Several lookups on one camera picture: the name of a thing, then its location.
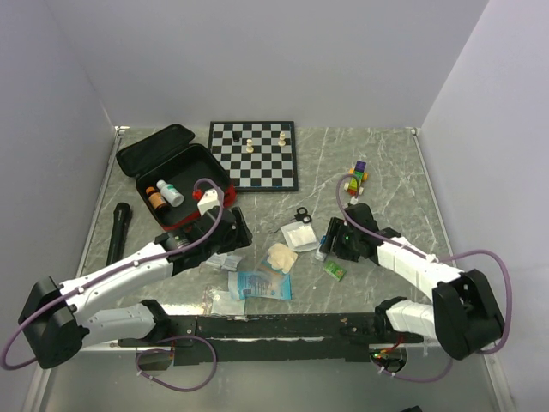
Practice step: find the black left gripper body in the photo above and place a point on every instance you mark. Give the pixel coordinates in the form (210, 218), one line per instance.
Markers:
(220, 245)

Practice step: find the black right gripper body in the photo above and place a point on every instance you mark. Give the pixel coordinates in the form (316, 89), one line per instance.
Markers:
(347, 247)

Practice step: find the black handled scissors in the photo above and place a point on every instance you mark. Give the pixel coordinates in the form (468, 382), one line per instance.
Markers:
(302, 215)

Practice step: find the small dropper bottle blue label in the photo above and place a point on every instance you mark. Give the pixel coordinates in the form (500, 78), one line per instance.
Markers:
(320, 254)

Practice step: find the white gauze pouch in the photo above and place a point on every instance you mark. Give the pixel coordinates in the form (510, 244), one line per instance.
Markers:
(299, 237)

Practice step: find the white medicine bottle green label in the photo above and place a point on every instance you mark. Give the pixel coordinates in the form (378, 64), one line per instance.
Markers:
(170, 193)

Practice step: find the blue wipes packet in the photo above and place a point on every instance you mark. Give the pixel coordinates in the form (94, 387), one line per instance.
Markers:
(257, 284)

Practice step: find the brown bottle orange cap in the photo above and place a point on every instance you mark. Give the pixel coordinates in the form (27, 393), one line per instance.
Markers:
(155, 199)

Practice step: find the red black medicine case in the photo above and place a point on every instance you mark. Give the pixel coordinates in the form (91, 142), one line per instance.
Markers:
(170, 154)

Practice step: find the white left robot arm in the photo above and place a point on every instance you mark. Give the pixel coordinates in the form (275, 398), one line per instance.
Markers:
(59, 319)

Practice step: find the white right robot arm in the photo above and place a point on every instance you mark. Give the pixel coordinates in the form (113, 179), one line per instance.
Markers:
(462, 314)

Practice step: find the small green box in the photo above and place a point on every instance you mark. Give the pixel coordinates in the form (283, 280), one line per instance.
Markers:
(335, 270)

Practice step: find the beige bandage pack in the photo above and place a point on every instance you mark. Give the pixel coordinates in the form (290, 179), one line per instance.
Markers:
(278, 259)

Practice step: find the colourful toy block car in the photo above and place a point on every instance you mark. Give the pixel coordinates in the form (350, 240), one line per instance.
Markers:
(354, 185)

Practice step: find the clear flat plastic pouch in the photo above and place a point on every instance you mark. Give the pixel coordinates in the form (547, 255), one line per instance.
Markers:
(220, 303)

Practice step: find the black white chessboard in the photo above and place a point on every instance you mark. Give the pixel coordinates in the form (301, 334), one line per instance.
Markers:
(269, 168)

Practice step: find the cream chess pawn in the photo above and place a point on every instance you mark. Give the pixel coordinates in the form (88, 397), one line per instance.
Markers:
(249, 146)

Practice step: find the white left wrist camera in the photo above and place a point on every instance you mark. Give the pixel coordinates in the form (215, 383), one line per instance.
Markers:
(206, 200)

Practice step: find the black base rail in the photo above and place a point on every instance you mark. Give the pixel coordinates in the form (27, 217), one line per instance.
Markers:
(276, 337)

